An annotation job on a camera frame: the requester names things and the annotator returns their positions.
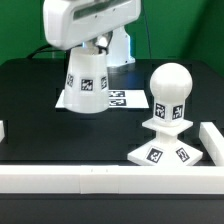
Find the white fence bar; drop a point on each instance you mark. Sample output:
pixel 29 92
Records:
pixel 213 142
pixel 2 133
pixel 111 179

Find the white front fence bar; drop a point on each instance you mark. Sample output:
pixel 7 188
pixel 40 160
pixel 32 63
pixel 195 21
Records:
pixel 111 179

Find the white right fence bar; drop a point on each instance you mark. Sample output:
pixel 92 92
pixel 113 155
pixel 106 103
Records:
pixel 213 142

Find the white left fence bar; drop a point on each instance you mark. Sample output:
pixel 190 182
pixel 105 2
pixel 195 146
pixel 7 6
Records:
pixel 2 133

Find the white marker sheet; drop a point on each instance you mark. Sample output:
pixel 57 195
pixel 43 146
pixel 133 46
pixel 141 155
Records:
pixel 130 99

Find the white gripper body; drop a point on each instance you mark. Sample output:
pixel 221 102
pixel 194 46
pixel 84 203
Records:
pixel 68 23

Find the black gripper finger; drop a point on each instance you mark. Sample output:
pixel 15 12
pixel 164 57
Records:
pixel 102 43

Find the white lamp bulb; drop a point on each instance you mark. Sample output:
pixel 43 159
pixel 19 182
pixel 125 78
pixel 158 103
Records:
pixel 170 85

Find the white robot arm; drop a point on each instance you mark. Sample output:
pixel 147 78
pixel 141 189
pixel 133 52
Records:
pixel 119 49

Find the white lamp shade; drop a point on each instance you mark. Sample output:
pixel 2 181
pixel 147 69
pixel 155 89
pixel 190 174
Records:
pixel 86 85

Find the white lamp base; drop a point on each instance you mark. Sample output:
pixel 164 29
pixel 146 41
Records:
pixel 165 149

